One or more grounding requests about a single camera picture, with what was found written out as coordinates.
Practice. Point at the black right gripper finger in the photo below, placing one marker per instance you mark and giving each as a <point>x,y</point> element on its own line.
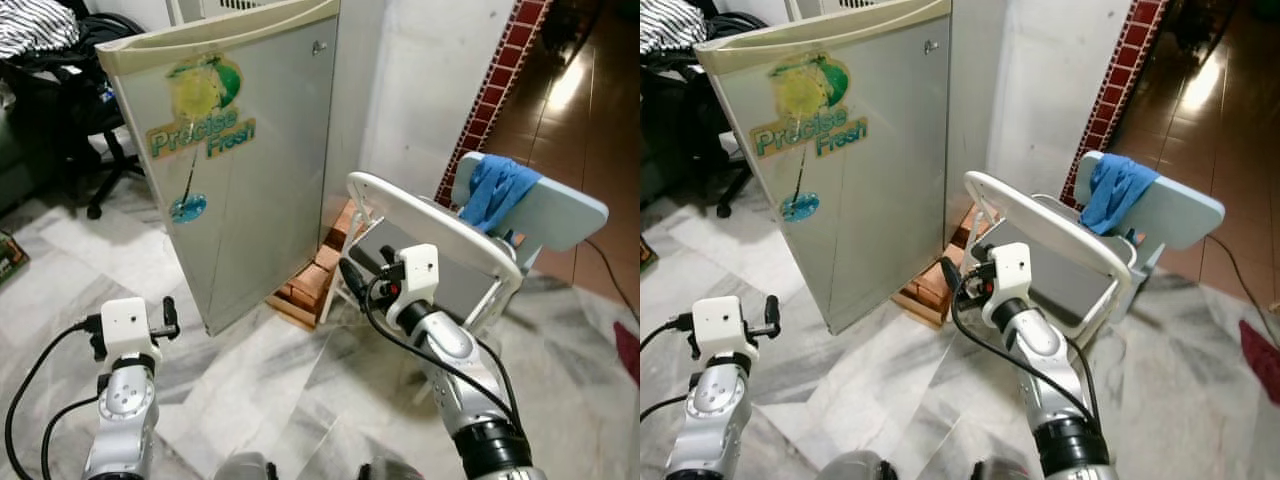
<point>352,275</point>
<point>950,274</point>

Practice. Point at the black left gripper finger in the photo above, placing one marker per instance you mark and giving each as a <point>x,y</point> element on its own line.
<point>171,315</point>
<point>773,314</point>

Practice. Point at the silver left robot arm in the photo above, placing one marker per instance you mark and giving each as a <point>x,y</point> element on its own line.
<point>125,420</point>
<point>712,420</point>

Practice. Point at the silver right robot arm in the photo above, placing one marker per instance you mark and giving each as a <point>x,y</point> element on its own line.
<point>460,370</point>
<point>1045,365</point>

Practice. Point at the wooden fridge stand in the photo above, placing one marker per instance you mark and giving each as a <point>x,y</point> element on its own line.
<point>925,290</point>
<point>310,285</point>

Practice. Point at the grey single-door fridge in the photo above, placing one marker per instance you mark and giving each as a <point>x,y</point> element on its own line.
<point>880,180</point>
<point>270,180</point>

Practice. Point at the green yellow fridge sticker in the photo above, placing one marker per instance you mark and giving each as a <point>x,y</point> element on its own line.
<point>810,100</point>
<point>205,100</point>

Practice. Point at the white folding chair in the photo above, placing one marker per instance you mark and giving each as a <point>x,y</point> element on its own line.
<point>1050,225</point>
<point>440,225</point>

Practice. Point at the red floor mat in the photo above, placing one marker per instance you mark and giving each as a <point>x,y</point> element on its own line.
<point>628,352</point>
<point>1262,360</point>

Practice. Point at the blue cloth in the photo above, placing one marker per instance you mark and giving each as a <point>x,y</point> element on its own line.
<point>497,195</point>
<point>1115,195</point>

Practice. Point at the grey left robot foot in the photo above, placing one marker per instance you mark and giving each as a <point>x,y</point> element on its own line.
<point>245,468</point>
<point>850,467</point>

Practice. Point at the grey robot foot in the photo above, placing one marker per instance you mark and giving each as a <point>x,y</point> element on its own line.
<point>388,470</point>
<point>850,467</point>
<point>1000,470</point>
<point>245,468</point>

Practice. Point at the light blue child chair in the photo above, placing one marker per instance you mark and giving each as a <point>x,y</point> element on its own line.
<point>1185,210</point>
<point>565,215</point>

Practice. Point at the grey right robot foot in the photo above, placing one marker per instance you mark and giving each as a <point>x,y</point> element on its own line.
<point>388,470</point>
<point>1000,470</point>

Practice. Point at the black office chair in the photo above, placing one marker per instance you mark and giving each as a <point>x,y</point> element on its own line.
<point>85,110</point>
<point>690,110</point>

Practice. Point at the black white striped cloth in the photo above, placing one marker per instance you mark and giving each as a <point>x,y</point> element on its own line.
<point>35,28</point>
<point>668,25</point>

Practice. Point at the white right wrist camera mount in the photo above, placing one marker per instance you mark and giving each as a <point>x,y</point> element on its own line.
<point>1008,270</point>
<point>418,272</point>

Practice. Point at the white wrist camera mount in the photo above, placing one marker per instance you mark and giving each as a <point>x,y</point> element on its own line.
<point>125,325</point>
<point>418,272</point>
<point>1008,270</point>
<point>718,325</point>

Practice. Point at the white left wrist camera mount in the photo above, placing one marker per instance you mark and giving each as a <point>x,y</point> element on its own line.
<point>718,325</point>
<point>125,325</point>

